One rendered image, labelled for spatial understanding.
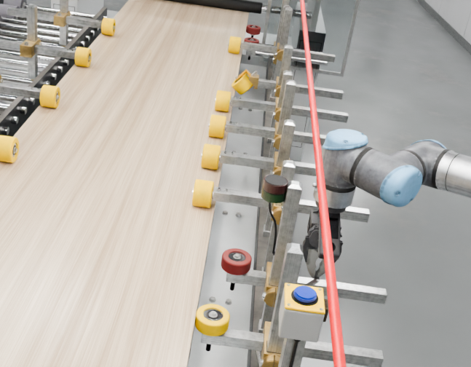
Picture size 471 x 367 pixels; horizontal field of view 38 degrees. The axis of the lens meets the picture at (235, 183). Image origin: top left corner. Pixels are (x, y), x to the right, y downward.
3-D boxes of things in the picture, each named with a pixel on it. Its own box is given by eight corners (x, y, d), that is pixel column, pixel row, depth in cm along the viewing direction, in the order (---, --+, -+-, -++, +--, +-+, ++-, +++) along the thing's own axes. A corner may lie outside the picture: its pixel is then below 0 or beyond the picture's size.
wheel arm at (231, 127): (351, 146, 248) (353, 137, 247) (352, 151, 245) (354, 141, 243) (216, 127, 248) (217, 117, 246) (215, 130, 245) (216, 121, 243)
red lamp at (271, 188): (286, 183, 169) (287, 176, 168) (286, 196, 164) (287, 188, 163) (263, 180, 169) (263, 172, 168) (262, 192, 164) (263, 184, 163)
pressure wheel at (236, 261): (247, 282, 191) (252, 248, 185) (245, 300, 183) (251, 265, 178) (218, 278, 190) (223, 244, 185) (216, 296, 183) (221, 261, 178)
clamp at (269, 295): (282, 278, 190) (285, 263, 188) (282, 309, 178) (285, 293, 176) (262, 275, 190) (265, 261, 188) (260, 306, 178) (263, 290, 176)
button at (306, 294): (314, 294, 121) (317, 286, 120) (315, 308, 117) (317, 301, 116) (292, 290, 121) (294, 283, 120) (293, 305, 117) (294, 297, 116)
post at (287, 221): (271, 330, 190) (302, 180, 167) (271, 338, 187) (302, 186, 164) (259, 328, 190) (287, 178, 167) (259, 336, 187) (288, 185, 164)
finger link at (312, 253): (313, 266, 169) (320, 236, 164) (314, 281, 164) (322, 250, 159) (301, 264, 169) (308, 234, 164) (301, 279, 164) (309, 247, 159)
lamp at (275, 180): (274, 247, 178) (288, 176, 168) (274, 260, 173) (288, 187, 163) (252, 245, 178) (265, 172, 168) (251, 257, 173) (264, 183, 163)
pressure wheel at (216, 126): (226, 111, 244) (224, 130, 241) (225, 124, 251) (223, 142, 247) (210, 109, 244) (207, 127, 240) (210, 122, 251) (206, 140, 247)
